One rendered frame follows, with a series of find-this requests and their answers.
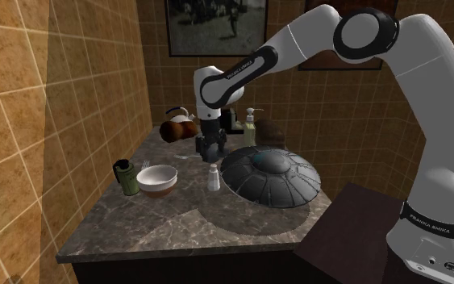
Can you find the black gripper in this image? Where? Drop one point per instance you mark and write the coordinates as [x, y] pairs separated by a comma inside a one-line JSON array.
[[211, 129]]

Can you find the dark brown rounded lump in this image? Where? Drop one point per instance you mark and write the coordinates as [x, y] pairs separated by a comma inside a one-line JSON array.
[[270, 133]]

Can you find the dark vanity cabinet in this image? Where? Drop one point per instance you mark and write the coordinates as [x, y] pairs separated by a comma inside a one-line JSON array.
[[179, 271]]

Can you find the dark grey ribbed dome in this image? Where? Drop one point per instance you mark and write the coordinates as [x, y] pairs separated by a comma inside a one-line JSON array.
[[270, 177]]

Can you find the dark robot stand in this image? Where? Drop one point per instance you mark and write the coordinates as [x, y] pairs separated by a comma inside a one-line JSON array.
[[348, 236]]

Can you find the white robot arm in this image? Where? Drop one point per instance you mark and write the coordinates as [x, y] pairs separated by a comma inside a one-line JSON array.
[[439, 118]]

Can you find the black framed grey wall picture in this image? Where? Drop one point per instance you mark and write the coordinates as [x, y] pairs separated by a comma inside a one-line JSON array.
[[214, 27]]

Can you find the black box-shaped appliance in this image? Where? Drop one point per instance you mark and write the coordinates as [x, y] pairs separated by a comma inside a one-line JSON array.
[[232, 120]]

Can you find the white salt shaker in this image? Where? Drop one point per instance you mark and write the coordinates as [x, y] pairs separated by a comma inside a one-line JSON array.
[[213, 179]]

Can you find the green bottle with black cap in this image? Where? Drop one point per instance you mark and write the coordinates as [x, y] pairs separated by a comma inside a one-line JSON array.
[[129, 180]]

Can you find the brown round loaf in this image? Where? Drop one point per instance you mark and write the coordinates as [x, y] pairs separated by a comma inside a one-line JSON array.
[[177, 130]]

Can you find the white bowl with brown base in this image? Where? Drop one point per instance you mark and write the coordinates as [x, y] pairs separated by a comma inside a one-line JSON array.
[[156, 177]]

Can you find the silver fork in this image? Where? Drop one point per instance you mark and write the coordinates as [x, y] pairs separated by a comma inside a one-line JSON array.
[[185, 157], [145, 164]]

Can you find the pale soap dispenser bottle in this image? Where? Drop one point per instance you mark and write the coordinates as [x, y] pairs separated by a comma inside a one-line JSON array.
[[249, 131]]

